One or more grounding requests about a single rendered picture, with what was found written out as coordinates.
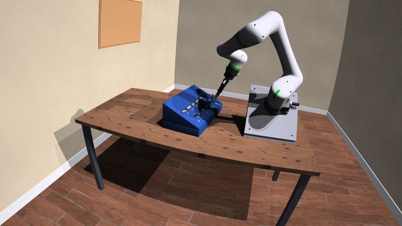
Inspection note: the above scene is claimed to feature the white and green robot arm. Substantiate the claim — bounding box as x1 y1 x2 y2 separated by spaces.
217 11 303 115

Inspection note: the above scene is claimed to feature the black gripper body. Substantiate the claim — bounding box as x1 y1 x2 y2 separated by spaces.
223 72 234 84

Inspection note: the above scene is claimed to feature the blue switch console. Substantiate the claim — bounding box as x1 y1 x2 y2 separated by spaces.
163 85 222 137

